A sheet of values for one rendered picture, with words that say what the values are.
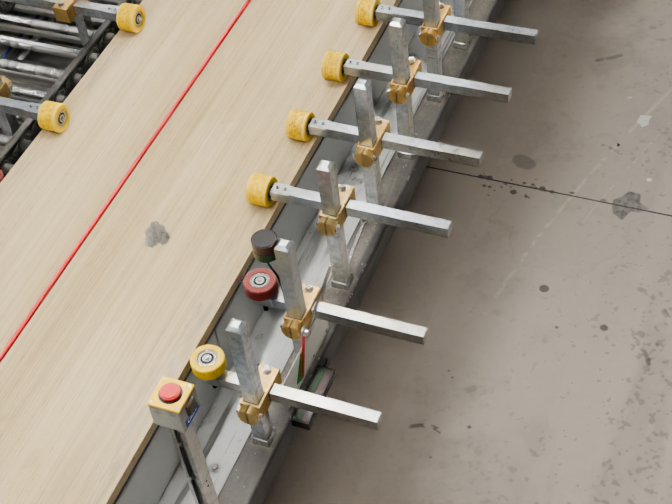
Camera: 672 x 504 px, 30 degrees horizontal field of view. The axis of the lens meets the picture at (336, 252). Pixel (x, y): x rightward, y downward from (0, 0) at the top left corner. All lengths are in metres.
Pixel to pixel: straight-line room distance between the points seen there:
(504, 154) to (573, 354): 0.92
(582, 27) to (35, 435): 3.01
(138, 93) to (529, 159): 1.57
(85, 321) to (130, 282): 0.15
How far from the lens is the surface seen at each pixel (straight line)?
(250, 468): 2.93
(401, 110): 3.42
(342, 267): 3.16
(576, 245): 4.25
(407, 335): 2.91
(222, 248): 3.09
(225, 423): 3.11
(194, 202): 3.22
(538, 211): 4.35
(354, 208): 3.04
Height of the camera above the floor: 3.13
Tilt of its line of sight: 47 degrees down
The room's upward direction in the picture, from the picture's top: 8 degrees counter-clockwise
